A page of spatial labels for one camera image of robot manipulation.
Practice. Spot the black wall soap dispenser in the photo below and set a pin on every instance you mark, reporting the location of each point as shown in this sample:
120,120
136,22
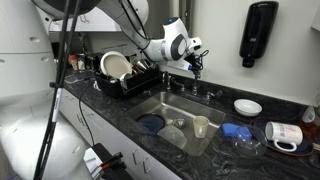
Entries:
258,30

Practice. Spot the white upper cabinet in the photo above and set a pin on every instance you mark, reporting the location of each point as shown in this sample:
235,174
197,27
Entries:
100,23

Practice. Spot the stainless steel sink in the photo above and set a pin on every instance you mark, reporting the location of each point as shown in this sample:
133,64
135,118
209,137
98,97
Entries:
166,106

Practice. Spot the amber dish soap bottle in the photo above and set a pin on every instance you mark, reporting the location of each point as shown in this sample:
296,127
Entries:
308,115

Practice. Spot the metal sink drain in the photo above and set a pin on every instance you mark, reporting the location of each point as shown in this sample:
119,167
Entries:
180,124

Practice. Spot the red cap spice bottle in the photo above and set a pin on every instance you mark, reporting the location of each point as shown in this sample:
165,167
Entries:
73,63

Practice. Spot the chrome side sprayer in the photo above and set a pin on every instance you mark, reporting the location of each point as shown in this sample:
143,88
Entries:
166,80

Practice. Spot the cream cup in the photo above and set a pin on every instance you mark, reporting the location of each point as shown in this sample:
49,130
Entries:
201,126

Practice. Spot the orange black clamp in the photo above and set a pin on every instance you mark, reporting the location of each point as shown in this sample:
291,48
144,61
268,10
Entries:
111,160

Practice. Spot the white base cabinet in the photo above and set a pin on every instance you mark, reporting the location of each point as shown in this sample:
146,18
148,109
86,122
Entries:
110,133

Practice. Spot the clear plastic bowl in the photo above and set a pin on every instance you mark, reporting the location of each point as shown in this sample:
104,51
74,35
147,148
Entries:
171,136

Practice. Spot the white bowl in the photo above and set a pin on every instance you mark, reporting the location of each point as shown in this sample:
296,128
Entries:
247,107

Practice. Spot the dark cap spice bottle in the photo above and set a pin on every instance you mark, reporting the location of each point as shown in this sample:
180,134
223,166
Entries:
81,62

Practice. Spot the white printed mug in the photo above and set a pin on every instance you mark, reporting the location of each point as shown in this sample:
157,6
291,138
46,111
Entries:
283,133

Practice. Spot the black dish rack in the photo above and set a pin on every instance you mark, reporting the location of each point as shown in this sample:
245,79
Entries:
133,85

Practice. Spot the chrome faucet spout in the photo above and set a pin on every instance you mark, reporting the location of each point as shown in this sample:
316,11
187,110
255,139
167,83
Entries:
196,85

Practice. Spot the dark blue plate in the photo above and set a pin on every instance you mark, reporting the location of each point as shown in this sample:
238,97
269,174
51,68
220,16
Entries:
306,146

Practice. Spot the blue sponge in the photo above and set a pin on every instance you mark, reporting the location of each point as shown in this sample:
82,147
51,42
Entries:
230,130

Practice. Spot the white plate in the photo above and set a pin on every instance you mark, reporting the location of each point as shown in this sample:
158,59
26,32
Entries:
116,65

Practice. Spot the metal cups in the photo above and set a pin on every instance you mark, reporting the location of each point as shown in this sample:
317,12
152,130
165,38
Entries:
143,65

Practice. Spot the blue plate with brown rim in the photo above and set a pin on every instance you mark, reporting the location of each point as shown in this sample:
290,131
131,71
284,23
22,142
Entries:
150,122

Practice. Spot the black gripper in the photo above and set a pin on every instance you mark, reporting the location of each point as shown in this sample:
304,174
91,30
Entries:
195,60

